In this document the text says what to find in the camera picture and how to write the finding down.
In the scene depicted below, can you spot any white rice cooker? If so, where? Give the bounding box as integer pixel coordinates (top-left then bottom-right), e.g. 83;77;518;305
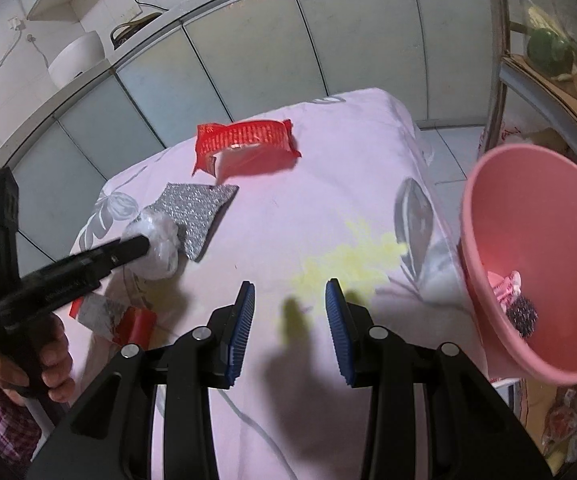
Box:
47;30;108;89

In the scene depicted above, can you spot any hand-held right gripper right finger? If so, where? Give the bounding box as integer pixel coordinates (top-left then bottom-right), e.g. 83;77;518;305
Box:
325;279;554;480

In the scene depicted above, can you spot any white box with red print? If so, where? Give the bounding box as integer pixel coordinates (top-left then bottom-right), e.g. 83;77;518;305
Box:
489;377;525;413

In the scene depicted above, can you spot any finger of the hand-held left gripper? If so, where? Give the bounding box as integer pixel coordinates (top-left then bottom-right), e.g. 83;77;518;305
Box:
67;236;151;282

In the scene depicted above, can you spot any white power cable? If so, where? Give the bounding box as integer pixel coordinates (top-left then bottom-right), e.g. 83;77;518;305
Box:
0;34;36;113

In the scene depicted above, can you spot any dark steel wool scourer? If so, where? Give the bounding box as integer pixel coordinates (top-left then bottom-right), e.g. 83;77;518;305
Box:
505;295;540;337

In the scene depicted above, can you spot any kitchen cabinet with glass doors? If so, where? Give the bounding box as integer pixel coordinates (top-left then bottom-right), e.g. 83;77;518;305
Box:
0;0;500;241

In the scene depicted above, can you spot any pink plastic bin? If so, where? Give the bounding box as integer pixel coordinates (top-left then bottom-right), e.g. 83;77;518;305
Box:
457;143;577;387

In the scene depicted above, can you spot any pink wrapper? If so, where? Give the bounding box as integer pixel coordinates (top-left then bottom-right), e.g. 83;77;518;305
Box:
487;269;523;307

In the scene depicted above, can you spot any person's left hand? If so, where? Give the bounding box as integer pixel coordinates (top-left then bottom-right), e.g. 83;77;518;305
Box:
0;311;77;405

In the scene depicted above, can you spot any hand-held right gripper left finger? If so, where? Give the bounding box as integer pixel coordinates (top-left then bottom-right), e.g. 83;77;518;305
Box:
28;281;258;480

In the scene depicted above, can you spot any silver glitter scouring cloth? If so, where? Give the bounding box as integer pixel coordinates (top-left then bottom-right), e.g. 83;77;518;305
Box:
144;182;240;264

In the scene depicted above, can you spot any green melon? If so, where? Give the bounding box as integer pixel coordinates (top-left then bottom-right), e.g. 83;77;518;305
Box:
527;28;575;77

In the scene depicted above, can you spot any pink floral cloth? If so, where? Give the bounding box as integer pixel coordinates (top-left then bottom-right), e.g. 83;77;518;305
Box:
67;87;493;480

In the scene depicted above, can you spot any cardboard sheet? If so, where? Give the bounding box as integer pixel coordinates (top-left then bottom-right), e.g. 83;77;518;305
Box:
501;54;577;133

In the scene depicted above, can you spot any white plastic bag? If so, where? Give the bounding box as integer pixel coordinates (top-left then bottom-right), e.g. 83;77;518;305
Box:
120;209;180;282

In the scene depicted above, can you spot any red snack wrapper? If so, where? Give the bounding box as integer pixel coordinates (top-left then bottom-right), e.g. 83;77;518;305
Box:
192;118;303;182

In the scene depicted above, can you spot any red flat packet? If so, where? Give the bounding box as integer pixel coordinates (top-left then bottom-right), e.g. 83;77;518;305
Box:
69;293;158;350

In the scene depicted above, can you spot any metal rack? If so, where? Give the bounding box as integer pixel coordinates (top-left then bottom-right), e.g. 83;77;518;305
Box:
483;0;577;171

